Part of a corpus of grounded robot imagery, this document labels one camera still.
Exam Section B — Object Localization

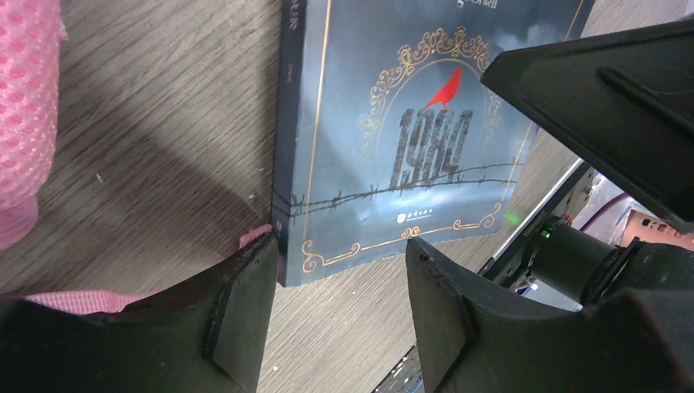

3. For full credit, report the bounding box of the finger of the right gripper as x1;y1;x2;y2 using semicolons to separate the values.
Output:
481;20;693;222

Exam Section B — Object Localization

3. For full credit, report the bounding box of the pink student backpack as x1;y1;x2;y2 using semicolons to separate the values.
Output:
1;1;282;315

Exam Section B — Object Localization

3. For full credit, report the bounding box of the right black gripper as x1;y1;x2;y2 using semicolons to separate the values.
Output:
523;222;693;306

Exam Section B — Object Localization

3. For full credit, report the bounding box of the blue book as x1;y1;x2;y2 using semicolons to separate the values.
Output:
271;1;593;287

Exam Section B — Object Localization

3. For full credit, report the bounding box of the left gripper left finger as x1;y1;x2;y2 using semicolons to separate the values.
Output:
1;233;278;392

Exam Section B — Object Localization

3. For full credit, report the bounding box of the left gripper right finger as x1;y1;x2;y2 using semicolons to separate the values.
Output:
406;238;693;392

